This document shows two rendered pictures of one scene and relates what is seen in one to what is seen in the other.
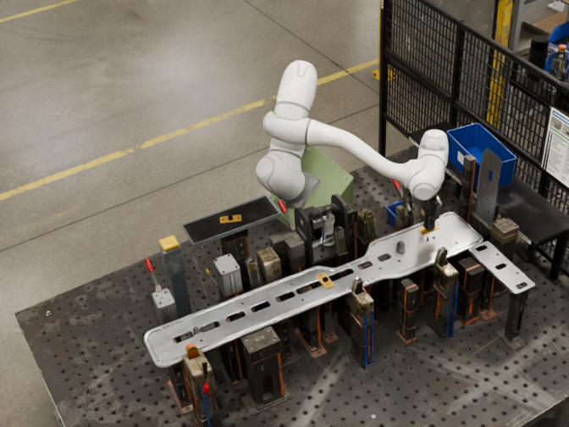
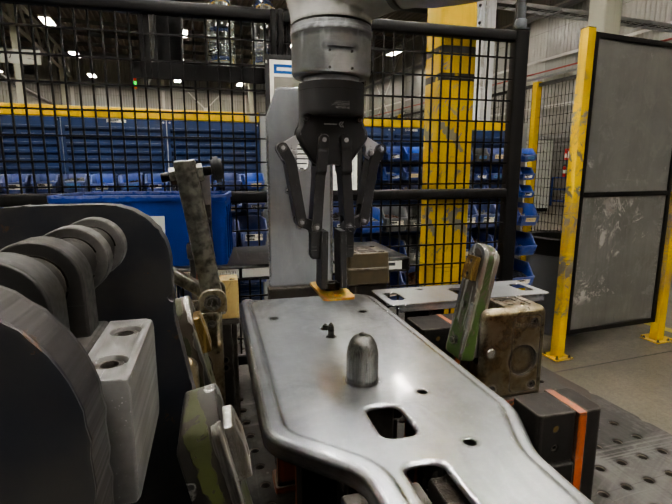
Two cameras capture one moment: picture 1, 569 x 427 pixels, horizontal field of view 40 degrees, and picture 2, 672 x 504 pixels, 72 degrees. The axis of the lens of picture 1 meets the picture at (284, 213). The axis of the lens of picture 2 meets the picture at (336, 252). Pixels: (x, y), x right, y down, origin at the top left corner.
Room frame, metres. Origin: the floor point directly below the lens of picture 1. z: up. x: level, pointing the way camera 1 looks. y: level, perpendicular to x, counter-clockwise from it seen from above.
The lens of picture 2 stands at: (2.23, -0.02, 1.21)
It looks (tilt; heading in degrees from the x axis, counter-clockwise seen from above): 10 degrees down; 279
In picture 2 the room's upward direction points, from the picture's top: straight up
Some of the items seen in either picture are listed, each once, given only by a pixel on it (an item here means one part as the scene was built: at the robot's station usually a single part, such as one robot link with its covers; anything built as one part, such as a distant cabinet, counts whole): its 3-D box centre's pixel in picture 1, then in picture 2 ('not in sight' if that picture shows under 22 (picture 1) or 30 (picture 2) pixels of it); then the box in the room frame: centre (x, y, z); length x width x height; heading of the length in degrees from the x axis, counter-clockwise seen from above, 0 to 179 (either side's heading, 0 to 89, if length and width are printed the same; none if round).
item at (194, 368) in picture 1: (204, 396); not in sight; (1.74, 0.33, 0.88); 0.15 x 0.11 x 0.36; 23
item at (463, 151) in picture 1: (479, 156); (150, 226); (2.73, -0.86, 1.09); 0.30 x 0.17 x 0.13; 17
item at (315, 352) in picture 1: (308, 317); not in sight; (2.10, -0.06, 0.84); 0.17 x 0.06 x 0.29; 23
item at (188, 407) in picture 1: (176, 370); not in sight; (1.89, 0.44, 0.84); 0.18 x 0.06 x 0.29; 23
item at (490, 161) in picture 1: (487, 187); (300, 190); (2.41, -0.81, 1.17); 0.12 x 0.01 x 0.34; 23
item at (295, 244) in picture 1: (295, 274); not in sight; (2.31, -0.03, 0.89); 0.13 x 0.11 x 0.38; 23
